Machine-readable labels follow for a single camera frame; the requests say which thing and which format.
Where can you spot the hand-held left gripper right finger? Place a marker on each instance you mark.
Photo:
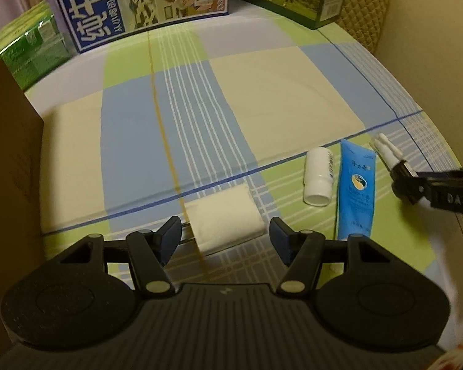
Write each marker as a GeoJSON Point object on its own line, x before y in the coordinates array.
{"type": "Point", "coordinates": [281, 241]}

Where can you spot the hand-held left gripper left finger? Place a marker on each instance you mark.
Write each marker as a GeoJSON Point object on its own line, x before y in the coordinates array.
{"type": "Point", "coordinates": [169, 239]}

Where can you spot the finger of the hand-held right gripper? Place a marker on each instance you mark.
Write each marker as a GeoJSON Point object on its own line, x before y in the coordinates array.
{"type": "Point", "coordinates": [451, 198]}

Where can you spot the white charger adapter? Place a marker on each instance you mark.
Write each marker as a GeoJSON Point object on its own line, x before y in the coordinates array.
{"type": "Point", "coordinates": [223, 216]}

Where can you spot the brown cardboard box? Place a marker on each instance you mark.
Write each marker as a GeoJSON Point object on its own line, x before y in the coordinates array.
{"type": "Point", "coordinates": [7, 154]}

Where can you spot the small white bottle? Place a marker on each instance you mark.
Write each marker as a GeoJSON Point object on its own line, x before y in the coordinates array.
{"type": "Point", "coordinates": [319, 177]}

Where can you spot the blue cream tube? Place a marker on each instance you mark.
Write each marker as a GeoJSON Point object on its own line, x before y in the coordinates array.
{"type": "Point", "coordinates": [357, 200]}

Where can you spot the plaid bedsheet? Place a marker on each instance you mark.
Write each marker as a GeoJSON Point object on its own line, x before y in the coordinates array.
{"type": "Point", "coordinates": [254, 96]}

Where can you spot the red white packet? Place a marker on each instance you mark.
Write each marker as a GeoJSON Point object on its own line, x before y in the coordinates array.
{"type": "Point", "coordinates": [459, 356]}

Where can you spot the beige quilted chair cushion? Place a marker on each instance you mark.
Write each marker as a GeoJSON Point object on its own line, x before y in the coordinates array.
{"type": "Point", "coordinates": [366, 7]}

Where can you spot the green tissue packs bundle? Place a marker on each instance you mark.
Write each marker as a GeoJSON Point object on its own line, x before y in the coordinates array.
{"type": "Point", "coordinates": [27, 50]}

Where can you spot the blue milk carton box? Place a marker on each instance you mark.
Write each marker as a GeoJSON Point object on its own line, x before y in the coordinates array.
{"type": "Point", "coordinates": [139, 0]}

